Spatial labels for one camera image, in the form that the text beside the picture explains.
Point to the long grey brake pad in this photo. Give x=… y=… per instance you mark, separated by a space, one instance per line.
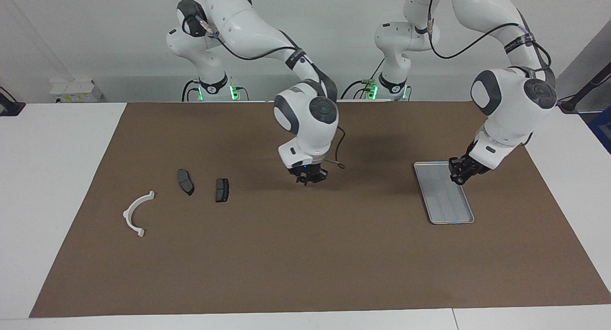
x=185 y=182

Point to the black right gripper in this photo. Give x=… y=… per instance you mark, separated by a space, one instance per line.
x=310 y=171

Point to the white power box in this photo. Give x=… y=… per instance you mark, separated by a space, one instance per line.
x=76 y=91

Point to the blue box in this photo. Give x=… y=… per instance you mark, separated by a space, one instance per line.
x=602 y=129

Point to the white semicircular plastic bracket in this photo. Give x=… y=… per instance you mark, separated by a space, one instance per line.
x=126 y=215

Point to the black camera stand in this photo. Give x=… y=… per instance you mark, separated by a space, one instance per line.
x=570 y=104

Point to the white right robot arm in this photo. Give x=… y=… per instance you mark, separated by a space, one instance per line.
x=305 y=115

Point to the silver metal tray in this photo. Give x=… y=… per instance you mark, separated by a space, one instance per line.
x=448 y=210

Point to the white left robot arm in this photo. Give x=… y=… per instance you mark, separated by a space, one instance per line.
x=510 y=101

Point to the brown table mat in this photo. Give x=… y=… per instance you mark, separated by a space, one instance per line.
x=305 y=253

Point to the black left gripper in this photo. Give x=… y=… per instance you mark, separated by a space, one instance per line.
x=470 y=164

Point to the rectangular dark brake pad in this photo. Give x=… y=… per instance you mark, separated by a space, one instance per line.
x=222 y=190

